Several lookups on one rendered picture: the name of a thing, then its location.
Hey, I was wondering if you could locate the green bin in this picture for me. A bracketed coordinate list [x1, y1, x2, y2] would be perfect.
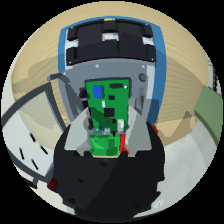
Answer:
[89, 134, 120, 156]

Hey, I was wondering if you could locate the red bin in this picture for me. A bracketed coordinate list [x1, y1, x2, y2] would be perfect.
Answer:
[119, 125, 158, 153]

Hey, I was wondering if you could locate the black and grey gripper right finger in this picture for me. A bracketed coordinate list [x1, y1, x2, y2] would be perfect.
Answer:
[124, 105, 165, 182]

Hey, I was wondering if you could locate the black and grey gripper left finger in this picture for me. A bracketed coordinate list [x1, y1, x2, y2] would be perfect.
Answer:
[53, 107, 91, 178]

